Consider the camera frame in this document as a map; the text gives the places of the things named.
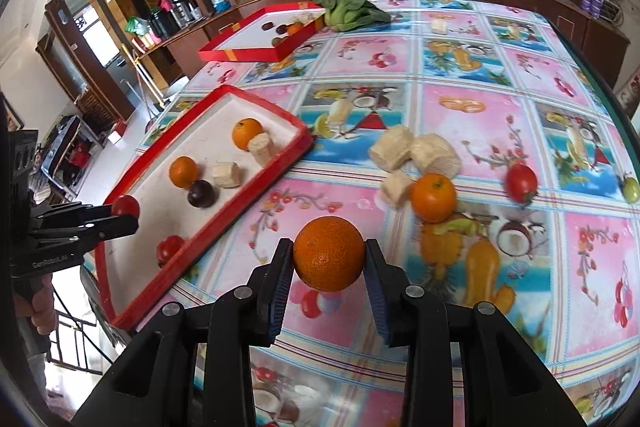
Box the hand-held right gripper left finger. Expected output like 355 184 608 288
75 238 296 427

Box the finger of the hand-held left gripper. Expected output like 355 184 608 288
36 202 118 224
36 213 140 254

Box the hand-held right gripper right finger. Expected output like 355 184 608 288
364 239 586 427

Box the round red tomato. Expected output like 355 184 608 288
111 194 141 218

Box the red tray with white inside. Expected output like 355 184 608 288
95 84 315 330

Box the large orange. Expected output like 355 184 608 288
292 216 366 293

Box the oblong red tomato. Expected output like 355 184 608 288
156 235 185 268

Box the dark purple plum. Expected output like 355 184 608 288
187 179 218 209

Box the small red tomato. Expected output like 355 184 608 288
505 162 539 206

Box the person's left hand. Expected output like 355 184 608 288
14 278 57 334

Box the printed floral tablecloth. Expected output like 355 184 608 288
82 0 640 427

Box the red tray with gold tape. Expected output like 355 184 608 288
198 4 326 64

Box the black coffee maker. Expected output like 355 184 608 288
167 0 193 25

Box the green bok choy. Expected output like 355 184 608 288
309 0 388 32

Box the wire basket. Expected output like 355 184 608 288
600 0 623 25

